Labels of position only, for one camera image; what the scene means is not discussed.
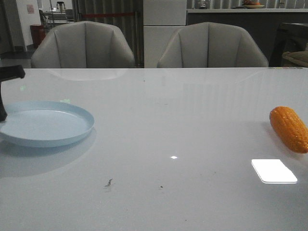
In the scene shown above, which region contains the dark counter with white top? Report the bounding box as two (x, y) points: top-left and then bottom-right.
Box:
(186, 9), (308, 61)

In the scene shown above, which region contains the left beige leather chair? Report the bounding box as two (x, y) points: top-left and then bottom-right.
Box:
(31, 21), (135, 68)

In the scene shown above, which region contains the black gripper screen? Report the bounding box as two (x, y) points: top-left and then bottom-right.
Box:
(0, 65), (25, 122)

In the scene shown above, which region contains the orange plastic corn cob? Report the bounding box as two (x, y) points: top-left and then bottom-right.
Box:
(269, 106), (308, 154)

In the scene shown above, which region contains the fruit bowl on counter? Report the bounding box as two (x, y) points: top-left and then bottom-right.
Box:
(242, 0), (264, 9)

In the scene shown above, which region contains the right beige leather chair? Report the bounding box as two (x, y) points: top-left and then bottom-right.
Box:
(157, 22), (268, 68)

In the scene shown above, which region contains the light blue round plate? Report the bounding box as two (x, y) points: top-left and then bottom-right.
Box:
(0, 101), (94, 148)

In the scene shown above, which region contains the pink wall poster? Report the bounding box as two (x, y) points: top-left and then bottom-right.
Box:
(27, 4), (34, 14)

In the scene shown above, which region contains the red barrier belt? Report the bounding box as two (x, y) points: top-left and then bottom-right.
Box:
(81, 12), (135, 18)

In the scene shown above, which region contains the white cabinet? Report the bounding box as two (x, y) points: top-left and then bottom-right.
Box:
(143, 0), (187, 68)

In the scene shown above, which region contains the beige cushion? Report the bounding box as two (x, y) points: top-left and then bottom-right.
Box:
(282, 51), (308, 67)

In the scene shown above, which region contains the beige leather chair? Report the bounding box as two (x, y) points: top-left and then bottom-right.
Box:
(31, 21), (135, 68)
(157, 22), (268, 68)

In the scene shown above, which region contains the red trash bin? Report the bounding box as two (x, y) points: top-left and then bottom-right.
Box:
(30, 25), (46, 48)

